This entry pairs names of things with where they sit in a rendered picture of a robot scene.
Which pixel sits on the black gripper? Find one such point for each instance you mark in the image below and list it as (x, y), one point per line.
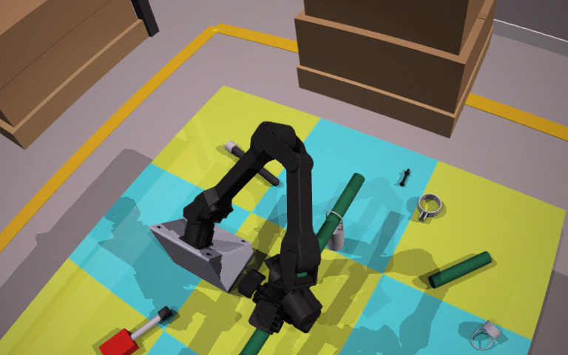
(251, 282)

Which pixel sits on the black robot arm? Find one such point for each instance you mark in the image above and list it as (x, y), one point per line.
(299, 251)

